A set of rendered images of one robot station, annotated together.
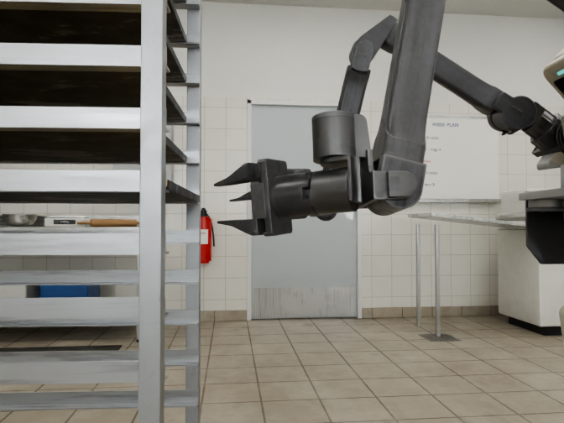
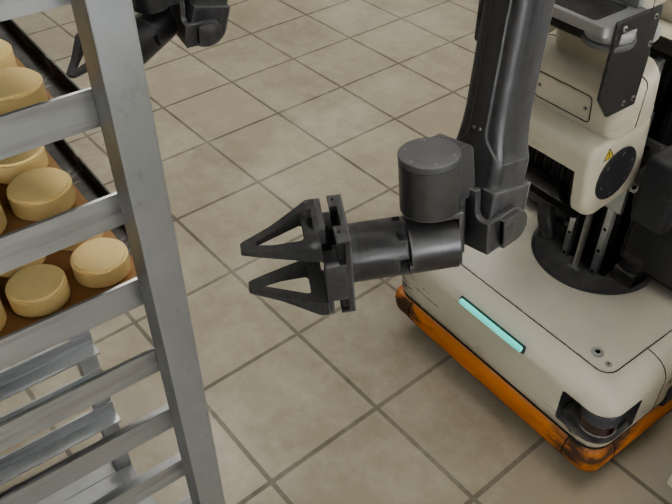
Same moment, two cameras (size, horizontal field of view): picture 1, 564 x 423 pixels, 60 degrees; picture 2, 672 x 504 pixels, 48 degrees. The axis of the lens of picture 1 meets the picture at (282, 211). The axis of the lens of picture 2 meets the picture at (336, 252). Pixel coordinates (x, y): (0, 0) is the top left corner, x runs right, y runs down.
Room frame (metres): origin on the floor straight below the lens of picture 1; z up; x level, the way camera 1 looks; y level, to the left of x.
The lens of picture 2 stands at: (0.22, 0.31, 1.41)
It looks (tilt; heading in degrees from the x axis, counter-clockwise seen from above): 41 degrees down; 326
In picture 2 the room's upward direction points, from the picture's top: straight up
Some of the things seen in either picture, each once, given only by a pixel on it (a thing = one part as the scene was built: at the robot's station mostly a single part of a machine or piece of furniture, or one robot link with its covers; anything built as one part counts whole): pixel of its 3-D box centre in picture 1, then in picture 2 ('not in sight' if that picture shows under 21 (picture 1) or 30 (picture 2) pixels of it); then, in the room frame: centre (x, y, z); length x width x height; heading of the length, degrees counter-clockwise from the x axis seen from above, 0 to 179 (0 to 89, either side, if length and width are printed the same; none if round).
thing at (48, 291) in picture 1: (71, 289); not in sight; (4.02, 1.73, 0.36); 0.46 x 0.38 x 0.26; 8
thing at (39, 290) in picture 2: not in sight; (38, 290); (0.74, 0.27, 0.96); 0.05 x 0.05 x 0.02
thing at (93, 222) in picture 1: (113, 222); not in sight; (3.94, 1.36, 0.91); 0.56 x 0.06 x 0.06; 125
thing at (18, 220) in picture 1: (20, 220); not in sight; (4.08, 2.18, 0.93); 0.27 x 0.27 x 0.10
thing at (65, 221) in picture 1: (68, 221); not in sight; (3.99, 1.74, 0.92); 0.32 x 0.30 x 0.09; 13
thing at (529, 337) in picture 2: not in sight; (582, 289); (0.96, -0.89, 0.16); 0.67 x 0.64 x 0.25; 93
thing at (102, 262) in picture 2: not in sight; (101, 262); (0.75, 0.21, 0.96); 0.05 x 0.05 x 0.02
